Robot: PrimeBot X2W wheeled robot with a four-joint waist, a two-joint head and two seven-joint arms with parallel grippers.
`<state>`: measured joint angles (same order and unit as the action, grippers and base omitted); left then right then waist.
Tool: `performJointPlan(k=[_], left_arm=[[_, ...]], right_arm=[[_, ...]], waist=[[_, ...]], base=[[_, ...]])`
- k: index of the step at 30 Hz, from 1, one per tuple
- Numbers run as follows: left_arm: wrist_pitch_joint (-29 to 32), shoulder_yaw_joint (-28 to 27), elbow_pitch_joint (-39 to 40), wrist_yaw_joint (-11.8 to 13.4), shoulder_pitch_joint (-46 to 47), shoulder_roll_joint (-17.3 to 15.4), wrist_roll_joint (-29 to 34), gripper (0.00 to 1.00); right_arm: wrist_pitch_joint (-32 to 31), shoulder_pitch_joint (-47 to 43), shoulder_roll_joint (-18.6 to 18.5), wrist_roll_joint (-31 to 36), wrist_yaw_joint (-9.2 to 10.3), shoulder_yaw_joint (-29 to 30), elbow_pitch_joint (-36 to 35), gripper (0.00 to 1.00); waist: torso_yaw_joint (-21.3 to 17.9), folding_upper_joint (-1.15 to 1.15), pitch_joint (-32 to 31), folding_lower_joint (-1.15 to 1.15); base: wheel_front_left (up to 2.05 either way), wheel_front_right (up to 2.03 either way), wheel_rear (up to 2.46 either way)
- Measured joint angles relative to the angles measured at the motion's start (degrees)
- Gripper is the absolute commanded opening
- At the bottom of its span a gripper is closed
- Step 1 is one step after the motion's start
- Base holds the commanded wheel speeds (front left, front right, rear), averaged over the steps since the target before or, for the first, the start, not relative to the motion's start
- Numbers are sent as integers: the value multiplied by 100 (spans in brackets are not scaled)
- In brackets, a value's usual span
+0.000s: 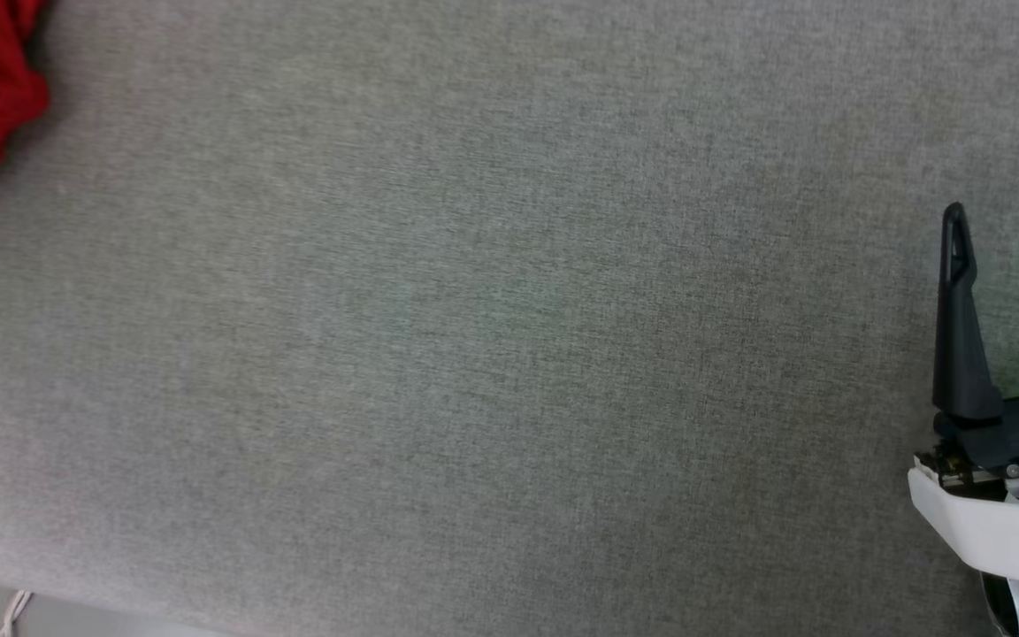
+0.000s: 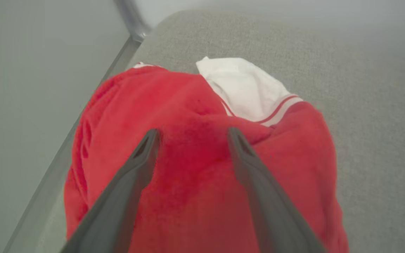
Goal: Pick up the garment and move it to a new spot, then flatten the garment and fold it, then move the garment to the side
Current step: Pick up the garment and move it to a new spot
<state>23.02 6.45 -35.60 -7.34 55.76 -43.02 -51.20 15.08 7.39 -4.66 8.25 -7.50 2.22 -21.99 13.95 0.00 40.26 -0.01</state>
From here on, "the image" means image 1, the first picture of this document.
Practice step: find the grey fabric covered surface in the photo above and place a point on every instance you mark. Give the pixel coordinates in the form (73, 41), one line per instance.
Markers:
(474, 310)

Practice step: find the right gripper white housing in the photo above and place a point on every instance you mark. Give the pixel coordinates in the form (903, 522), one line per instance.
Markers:
(1005, 522)

